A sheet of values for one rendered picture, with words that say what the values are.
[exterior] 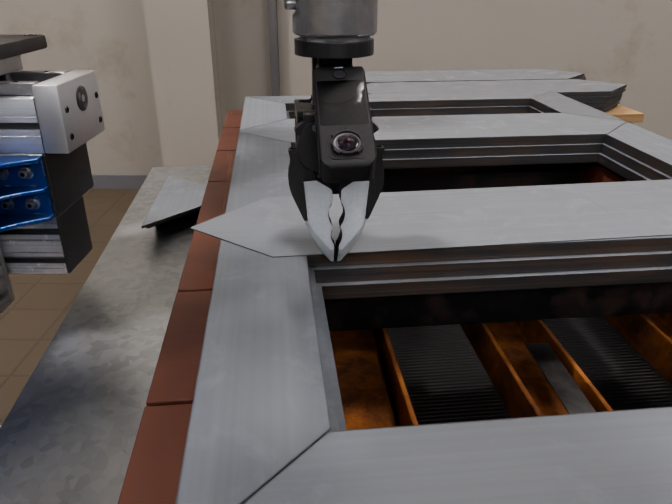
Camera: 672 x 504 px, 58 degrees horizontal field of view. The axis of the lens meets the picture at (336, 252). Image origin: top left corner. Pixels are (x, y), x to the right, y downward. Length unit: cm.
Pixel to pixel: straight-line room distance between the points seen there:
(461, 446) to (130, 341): 55
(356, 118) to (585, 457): 30
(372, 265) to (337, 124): 19
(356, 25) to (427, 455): 34
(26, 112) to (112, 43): 262
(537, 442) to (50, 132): 71
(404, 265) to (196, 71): 258
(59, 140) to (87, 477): 44
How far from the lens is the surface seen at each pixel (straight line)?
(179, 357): 54
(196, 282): 65
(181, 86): 317
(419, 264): 64
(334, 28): 53
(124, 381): 78
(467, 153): 109
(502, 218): 73
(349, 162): 47
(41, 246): 96
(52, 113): 88
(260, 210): 73
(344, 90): 53
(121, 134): 359
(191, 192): 126
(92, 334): 88
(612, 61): 359
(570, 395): 68
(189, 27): 312
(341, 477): 37
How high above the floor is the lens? 112
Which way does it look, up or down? 25 degrees down
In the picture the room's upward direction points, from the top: straight up
